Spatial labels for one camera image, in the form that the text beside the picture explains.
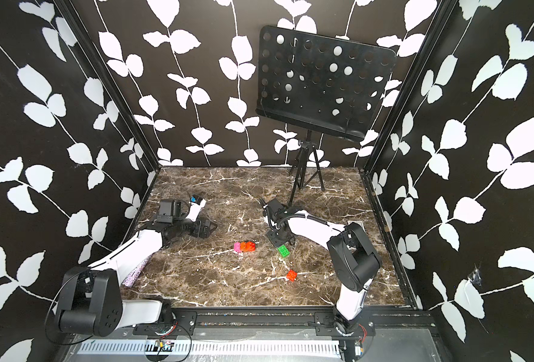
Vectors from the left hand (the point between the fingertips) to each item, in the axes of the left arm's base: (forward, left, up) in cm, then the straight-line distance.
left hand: (208, 219), depth 89 cm
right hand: (-5, -27, -6) cm, 28 cm away
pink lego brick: (-9, -11, -8) cm, 16 cm away
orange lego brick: (-9, -16, -7) cm, 19 cm away
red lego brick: (-21, -32, -9) cm, 39 cm away
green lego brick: (-11, -30, -9) cm, 33 cm away
